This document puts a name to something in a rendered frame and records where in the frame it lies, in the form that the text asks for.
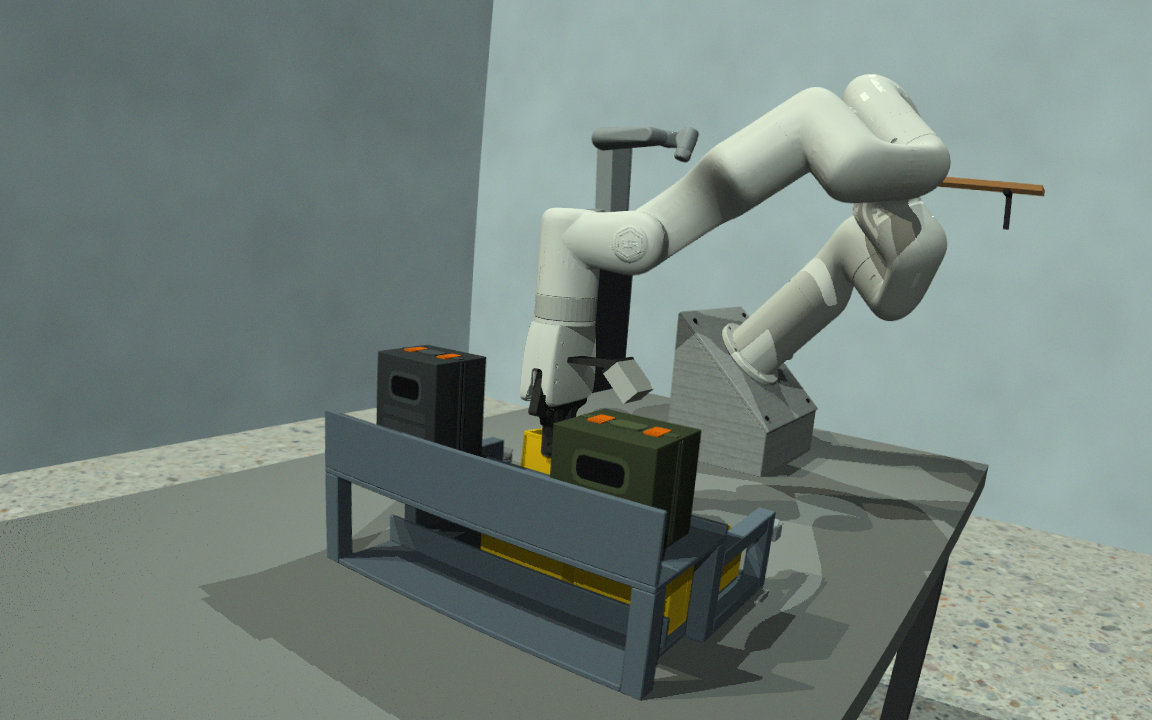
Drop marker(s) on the dark green case with handle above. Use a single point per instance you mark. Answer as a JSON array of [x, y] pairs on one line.
[[643, 460]]

